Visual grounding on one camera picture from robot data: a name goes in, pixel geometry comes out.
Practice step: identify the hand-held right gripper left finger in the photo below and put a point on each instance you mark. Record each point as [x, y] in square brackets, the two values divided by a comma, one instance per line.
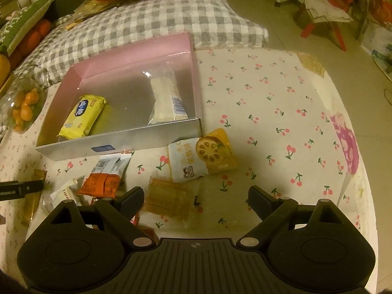
[139, 196]

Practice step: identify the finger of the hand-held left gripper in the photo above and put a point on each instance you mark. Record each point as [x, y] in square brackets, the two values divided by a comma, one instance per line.
[23, 187]

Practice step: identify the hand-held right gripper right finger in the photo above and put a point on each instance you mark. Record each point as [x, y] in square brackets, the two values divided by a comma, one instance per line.
[254, 196]

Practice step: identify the brown snack packet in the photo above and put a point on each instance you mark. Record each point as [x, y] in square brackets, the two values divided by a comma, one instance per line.
[32, 208]

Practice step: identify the clear amber wafer packet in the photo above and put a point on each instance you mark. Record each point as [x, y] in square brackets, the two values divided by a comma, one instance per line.
[167, 196]

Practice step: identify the silver and pink cardboard box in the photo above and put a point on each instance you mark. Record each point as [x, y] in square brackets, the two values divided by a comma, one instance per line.
[137, 137]

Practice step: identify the orange-red white-topped snack packet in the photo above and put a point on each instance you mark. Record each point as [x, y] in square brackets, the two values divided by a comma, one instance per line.
[102, 180]

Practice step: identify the small white snack packet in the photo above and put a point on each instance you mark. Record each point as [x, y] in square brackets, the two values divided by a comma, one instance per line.
[66, 193]

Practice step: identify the white orange lotus-root snack packet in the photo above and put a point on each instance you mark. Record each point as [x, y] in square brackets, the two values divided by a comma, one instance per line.
[202, 156]

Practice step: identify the clear jar with orange lid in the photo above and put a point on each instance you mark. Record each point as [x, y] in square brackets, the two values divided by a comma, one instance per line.
[24, 107]

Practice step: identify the yellow snack packet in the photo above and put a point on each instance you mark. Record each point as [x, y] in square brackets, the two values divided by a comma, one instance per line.
[81, 116]

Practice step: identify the white clear-wrapped snack packet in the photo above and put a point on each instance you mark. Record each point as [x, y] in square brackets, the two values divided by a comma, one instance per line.
[165, 98]

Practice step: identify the orange plush toy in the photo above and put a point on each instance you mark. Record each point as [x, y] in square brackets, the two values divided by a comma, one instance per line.
[33, 35]

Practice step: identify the green printed pillow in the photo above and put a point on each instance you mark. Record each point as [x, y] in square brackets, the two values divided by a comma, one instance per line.
[21, 24]

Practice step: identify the grey checkered pillow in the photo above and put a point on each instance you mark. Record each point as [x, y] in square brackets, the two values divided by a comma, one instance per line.
[153, 15]

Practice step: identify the red chair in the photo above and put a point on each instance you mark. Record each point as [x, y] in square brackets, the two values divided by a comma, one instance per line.
[340, 33]

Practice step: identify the white printed paper sheet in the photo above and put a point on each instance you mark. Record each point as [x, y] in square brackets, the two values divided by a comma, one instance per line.
[324, 9]

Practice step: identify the printed plastic bag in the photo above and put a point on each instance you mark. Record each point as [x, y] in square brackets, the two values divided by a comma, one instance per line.
[376, 30]

